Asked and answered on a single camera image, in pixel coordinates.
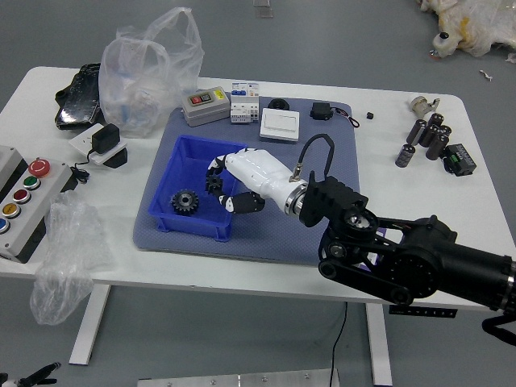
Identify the small black gear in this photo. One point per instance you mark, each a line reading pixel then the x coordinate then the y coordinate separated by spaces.
pixel 213 186

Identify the white wall switch plate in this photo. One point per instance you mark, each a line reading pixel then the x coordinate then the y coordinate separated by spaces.
pixel 280 124

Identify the blue plastic box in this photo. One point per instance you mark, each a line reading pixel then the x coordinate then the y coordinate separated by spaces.
pixel 177 169

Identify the silver metal plate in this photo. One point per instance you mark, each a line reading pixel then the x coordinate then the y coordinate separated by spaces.
pixel 242 379

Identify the large clear plastic bag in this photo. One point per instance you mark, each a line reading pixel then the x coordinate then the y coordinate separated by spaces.
pixel 137 96

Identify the black module green terminals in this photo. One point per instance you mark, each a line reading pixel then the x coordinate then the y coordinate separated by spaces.
pixel 459 160

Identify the clear plastic piece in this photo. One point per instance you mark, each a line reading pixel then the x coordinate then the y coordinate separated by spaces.
pixel 263 9

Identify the white table leg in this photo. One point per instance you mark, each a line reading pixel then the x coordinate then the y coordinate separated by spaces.
pixel 90 322
pixel 379 346

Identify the black keyboard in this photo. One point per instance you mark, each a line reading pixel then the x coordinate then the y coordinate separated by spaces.
pixel 78 101

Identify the black cylindrical capacitor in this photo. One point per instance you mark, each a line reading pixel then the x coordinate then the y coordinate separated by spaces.
pixel 445 130
pixel 405 156
pixel 436 120
pixel 417 131
pixel 428 135
pixel 437 146

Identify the white circuit breaker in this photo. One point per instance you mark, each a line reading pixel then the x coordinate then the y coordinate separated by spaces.
pixel 244 105

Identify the grey metal connector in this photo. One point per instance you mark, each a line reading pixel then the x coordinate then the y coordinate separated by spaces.
pixel 420 105

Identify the black table control panel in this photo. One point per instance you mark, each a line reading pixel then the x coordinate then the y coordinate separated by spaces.
pixel 423 312

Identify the crumpled clear plastic wrap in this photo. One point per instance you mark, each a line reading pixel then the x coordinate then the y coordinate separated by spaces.
pixel 64 258

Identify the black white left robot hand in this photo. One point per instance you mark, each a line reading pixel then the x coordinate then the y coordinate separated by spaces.
pixel 36 377

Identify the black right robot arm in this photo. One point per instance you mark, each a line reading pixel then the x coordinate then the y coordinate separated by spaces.
pixel 435 262

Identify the big black gear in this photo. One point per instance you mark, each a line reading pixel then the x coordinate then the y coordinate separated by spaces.
pixel 184 202

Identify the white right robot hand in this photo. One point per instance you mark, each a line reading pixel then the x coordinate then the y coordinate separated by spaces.
pixel 258 173

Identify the grey control box coloured buttons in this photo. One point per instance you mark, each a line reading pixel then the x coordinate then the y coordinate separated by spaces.
pixel 28 201

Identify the white socket plate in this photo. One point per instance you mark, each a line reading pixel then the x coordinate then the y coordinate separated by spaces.
pixel 80 142

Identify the black socket base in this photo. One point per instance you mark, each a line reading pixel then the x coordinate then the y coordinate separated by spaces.
pixel 117 159

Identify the blue-grey mat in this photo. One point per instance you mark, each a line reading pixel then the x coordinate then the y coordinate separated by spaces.
pixel 282 238

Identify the black round part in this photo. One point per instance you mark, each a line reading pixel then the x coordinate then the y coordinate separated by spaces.
pixel 278 104

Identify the white paper scrap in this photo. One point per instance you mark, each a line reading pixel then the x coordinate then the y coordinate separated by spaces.
pixel 486 75

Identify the grey push-button switch box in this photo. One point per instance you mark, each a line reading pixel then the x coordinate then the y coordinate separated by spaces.
pixel 203 108

